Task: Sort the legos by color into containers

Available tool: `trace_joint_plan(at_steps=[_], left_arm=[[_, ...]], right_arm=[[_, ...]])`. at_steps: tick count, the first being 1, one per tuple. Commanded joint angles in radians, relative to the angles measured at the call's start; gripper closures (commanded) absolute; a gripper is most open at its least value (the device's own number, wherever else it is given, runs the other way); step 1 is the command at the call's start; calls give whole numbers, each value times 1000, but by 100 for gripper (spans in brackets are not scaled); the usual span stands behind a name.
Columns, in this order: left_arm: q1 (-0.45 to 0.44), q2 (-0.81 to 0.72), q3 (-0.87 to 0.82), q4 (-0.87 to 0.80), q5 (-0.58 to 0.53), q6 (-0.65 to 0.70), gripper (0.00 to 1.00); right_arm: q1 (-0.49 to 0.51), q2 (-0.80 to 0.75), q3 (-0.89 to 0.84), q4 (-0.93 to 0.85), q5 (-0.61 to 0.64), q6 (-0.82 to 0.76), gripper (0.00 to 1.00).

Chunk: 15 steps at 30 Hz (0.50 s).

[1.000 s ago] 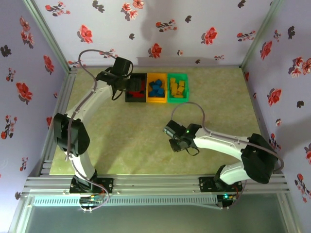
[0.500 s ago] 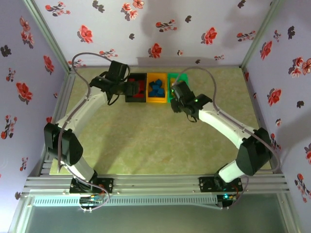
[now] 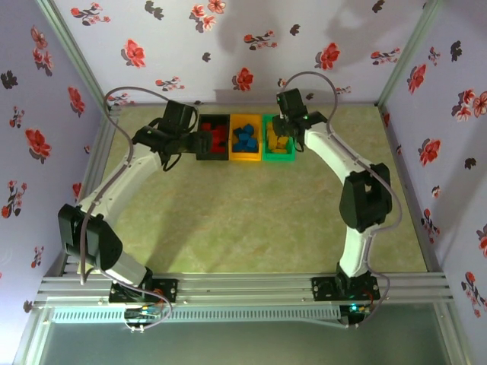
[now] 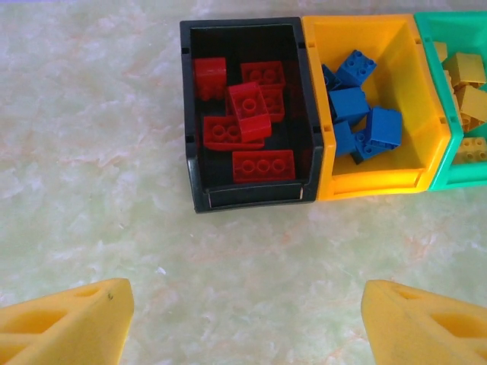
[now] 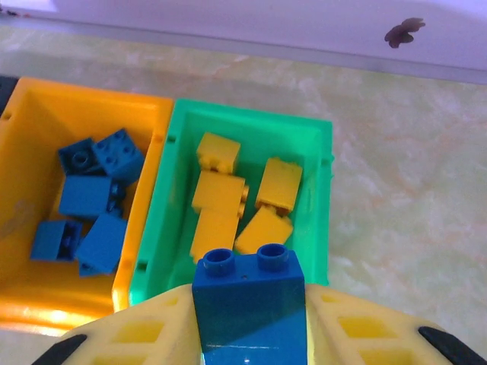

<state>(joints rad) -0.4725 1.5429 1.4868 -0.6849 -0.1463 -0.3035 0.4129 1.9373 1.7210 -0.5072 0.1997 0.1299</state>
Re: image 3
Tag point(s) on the yellow lego brick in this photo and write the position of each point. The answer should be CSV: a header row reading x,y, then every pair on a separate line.
x,y
282,143
281,151
271,127
271,141

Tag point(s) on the long red lego brick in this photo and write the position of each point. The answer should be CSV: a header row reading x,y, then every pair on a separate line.
x,y
221,131
220,142

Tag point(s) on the blue lego brick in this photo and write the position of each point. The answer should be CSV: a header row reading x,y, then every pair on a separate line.
x,y
252,143
238,146
248,129
239,137

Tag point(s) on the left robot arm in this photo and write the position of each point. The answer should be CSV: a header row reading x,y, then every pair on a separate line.
x,y
114,190

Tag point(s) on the black plastic bin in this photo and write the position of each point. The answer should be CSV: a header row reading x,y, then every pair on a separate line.
x,y
213,156

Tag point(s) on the green plastic bin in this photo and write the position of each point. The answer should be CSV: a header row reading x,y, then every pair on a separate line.
x,y
281,156

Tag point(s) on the yellow plastic bin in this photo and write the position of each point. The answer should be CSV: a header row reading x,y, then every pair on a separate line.
x,y
247,156

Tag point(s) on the green controller board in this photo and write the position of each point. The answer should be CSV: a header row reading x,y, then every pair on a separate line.
x,y
357,308
142,314

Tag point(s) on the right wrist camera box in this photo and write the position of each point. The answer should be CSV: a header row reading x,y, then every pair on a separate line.
x,y
281,115

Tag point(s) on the aluminium rear rail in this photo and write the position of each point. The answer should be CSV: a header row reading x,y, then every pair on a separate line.
x,y
236,103

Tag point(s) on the aluminium side rail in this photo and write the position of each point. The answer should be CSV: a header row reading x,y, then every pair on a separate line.
x,y
389,127
98,156

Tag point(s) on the aluminium corner post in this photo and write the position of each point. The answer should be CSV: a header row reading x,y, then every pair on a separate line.
x,y
409,49
73,49

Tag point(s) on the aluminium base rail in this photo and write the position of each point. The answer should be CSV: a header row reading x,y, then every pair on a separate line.
x,y
243,289

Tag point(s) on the aluminium lower frame bar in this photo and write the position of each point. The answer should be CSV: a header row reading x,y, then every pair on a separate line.
x,y
32,334
449,334

